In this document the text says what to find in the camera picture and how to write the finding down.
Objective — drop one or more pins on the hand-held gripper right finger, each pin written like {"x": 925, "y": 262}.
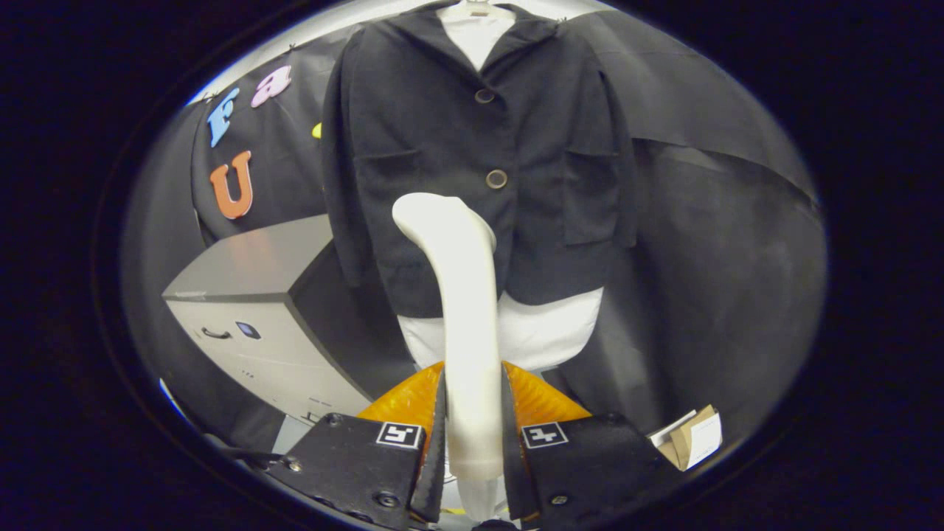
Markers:
{"x": 514, "y": 472}

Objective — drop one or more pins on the small cardboard box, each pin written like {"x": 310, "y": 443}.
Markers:
{"x": 697, "y": 439}

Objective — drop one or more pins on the white dress form mannequin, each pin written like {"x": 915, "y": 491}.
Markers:
{"x": 546, "y": 332}

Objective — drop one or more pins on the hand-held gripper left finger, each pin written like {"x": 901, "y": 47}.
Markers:
{"x": 435, "y": 472}

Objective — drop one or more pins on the black backdrop cloth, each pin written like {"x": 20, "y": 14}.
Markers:
{"x": 723, "y": 258}

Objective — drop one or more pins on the black button jacket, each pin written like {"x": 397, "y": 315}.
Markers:
{"x": 413, "y": 110}

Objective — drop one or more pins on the grey drawer cabinet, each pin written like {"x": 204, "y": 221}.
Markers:
{"x": 251, "y": 258}

